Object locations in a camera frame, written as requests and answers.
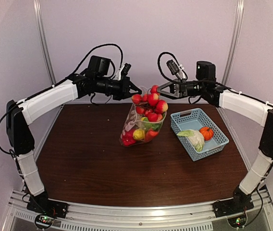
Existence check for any red toy bell pepper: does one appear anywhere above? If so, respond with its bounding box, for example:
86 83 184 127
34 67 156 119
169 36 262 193
122 129 136 146

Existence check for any clear polka dot zip bag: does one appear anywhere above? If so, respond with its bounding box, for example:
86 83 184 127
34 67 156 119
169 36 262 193
119 85 168 147

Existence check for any blue plastic basket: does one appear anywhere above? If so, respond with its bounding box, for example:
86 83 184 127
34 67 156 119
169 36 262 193
170 108 229 161

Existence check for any left aluminium frame post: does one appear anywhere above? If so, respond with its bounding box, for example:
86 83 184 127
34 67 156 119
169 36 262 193
33 0 57 85

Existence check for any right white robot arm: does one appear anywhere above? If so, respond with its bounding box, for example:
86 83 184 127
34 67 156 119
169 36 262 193
158 60 273 213

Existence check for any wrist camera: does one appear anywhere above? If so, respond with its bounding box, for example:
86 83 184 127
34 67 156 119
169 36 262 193
115 63 131 81
166 60 188 80

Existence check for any black cable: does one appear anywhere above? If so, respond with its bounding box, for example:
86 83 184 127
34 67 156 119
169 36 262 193
157 51 223 87
0 43 124 154

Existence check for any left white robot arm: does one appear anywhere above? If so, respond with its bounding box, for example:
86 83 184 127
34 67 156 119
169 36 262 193
6 56 142 214

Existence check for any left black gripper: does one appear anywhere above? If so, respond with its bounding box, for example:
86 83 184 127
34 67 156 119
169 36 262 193
96 75 142 100

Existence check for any aluminium frame post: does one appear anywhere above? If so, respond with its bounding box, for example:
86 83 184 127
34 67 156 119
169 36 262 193
33 0 57 85
222 0 245 85

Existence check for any right black cable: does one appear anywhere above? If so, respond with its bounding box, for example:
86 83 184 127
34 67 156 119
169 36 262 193
157 51 223 87

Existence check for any orange toy carrot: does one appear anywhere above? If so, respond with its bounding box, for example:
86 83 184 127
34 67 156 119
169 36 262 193
144 129 159 142

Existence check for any yellow toy pear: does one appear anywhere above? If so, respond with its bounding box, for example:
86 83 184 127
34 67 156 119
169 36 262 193
133 128 145 141

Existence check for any green toy apple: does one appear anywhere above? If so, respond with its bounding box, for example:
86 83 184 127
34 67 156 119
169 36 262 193
141 117 162 131

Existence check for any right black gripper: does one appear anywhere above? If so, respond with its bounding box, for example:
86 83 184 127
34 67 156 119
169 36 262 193
155 78 206 99

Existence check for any orange toy pumpkin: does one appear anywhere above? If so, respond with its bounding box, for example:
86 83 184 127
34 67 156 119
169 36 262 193
199 127 214 141

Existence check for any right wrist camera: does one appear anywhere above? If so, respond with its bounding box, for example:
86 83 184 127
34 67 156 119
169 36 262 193
166 60 188 80

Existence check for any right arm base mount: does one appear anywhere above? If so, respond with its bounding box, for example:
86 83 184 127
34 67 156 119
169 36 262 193
212 199 254 230

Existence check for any toy cabbage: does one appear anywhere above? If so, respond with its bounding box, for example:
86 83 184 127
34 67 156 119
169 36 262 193
177 129 205 152

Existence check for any left black cable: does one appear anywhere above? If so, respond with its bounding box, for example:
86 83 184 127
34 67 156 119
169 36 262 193
0 43 124 154

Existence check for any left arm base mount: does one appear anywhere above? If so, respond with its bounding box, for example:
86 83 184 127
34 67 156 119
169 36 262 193
26 192 68 231

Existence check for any right aluminium frame post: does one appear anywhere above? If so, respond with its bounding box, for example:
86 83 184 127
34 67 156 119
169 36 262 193
222 0 245 85

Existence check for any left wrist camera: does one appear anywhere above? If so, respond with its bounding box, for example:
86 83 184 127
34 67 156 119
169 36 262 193
115 63 131 81

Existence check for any aluminium front rail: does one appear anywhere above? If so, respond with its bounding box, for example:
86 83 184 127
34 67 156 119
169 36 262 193
0 190 273 231

